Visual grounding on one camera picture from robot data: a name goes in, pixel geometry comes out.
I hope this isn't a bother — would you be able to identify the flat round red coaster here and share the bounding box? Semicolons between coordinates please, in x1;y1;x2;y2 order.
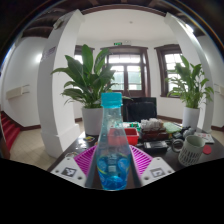
202;144;213;155

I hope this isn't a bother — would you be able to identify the glowing wall lamp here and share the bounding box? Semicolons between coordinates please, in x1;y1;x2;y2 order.
34;53;44;64

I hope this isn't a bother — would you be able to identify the grey patterned ceramic mug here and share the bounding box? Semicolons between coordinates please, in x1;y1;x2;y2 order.
172;134;207;167

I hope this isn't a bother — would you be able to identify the clear blue drink bottle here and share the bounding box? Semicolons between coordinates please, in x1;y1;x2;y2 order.
96;92;132;191

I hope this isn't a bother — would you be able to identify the green box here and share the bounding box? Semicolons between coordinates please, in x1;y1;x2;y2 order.
123;121;141;131

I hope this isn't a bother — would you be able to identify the light green pad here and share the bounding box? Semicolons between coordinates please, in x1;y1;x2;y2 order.
163;121;183;134

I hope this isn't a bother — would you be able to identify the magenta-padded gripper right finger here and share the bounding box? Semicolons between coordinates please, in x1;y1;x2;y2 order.
128;145;176;189

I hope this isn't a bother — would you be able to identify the white wall radiator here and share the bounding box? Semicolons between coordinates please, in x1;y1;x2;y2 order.
4;84;31;100

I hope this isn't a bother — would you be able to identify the grey ball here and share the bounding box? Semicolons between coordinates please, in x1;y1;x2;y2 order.
181;128;192;139
187;126;198;136

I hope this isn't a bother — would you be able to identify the dark wooden double door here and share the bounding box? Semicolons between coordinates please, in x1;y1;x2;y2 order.
100;45;152;98

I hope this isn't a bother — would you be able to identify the green plant in white pot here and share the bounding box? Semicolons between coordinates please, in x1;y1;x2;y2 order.
51;44;118;136
165;54;215;129

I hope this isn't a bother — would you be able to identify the red carpeted staircase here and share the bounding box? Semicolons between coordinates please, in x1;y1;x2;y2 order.
0;111;22;151

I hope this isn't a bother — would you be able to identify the brown tray with small jars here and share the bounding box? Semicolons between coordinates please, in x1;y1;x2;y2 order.
139;117;169;141

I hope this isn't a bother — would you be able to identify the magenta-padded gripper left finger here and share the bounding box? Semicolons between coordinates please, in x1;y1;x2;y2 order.
59;144;101;190

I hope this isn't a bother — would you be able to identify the red plastic box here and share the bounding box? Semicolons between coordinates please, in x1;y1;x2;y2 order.
123;127;140;146

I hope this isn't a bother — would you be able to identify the black chair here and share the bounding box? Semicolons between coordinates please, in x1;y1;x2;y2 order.
121;96;158;123

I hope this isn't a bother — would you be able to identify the flat black device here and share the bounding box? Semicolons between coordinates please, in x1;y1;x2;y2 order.
143;139;169;154

